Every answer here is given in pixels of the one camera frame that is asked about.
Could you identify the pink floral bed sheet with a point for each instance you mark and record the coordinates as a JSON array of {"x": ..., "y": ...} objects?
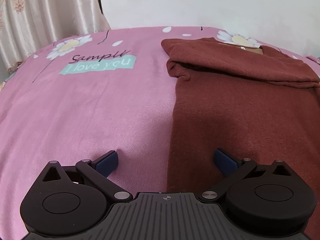
[{"x": 84, "y": 96}]

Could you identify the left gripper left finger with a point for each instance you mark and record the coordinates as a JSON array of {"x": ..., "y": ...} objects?
[{"x": 96, "y": 173}]

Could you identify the cream floral satin curtain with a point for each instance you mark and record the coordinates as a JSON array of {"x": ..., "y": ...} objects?
[{"x": 28, "y": 25}]

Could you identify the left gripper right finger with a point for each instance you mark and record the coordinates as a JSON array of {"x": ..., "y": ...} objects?
[{"x": 234, "y": 170}]

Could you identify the dark red knit sweater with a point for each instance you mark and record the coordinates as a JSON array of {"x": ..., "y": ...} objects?
[{"x": 259, "y": 104}]

